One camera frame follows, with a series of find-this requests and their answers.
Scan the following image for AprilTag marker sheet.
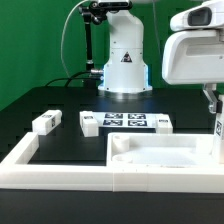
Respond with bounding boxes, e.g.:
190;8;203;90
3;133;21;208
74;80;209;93
93;112;169;128

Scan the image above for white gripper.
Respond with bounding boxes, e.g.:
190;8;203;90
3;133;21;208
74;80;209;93
162;30;224;114

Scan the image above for white cable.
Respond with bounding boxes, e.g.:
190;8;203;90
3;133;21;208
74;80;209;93
60;0;88;78

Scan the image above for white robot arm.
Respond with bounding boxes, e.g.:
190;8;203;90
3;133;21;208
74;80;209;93
91;0;224;114

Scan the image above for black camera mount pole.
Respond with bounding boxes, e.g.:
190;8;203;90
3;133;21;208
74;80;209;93
79;1;107;88

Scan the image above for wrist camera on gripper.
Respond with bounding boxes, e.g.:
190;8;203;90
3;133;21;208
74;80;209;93
170;0;224;31

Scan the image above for white desk tabletop panel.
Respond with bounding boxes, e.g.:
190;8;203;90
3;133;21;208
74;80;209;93
106;132;220;168

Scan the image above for black cables on table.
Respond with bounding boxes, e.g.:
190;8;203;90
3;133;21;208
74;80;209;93
45;70;101;88

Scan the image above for white U-shaped obstacle fence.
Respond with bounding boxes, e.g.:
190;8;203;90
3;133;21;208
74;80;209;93
0;133;224;193

